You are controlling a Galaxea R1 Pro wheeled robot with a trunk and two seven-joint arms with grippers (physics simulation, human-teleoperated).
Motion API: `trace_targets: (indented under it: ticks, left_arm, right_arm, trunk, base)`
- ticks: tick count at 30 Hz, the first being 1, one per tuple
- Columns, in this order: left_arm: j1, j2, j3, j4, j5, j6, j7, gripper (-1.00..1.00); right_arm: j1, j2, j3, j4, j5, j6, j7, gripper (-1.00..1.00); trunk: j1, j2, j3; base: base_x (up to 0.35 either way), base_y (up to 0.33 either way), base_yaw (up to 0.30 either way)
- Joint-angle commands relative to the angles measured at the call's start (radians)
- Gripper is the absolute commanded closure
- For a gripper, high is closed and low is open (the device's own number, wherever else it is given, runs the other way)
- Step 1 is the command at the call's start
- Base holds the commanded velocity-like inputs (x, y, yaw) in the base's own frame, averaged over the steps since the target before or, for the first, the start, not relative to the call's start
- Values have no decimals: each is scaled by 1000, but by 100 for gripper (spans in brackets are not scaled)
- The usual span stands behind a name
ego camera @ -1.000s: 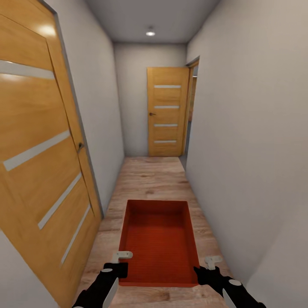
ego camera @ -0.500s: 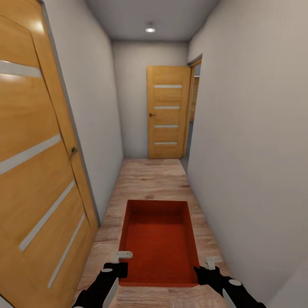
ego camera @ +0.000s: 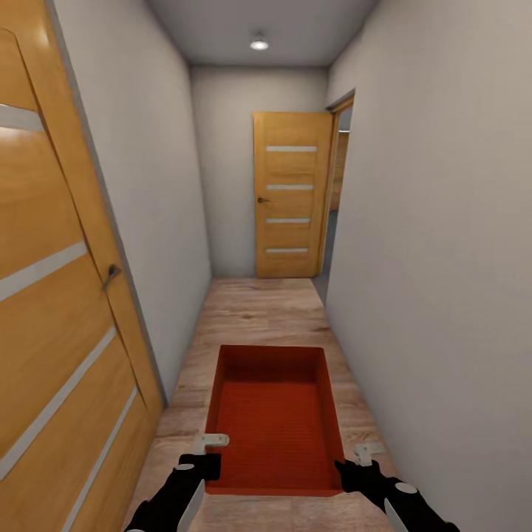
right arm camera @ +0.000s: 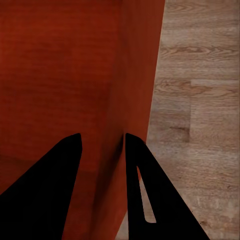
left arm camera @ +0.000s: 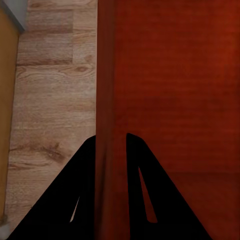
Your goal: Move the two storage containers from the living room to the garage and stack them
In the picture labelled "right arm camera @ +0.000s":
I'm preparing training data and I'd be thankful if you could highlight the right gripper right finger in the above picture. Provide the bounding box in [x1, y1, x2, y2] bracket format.
[125, 133, 210, 240]

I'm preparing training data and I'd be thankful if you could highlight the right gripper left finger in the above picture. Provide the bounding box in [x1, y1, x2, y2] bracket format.
[0, 133, 83, 240]

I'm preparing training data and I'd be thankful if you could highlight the storage box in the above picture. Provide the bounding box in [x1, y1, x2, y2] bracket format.
[0, 0, 165, 240]

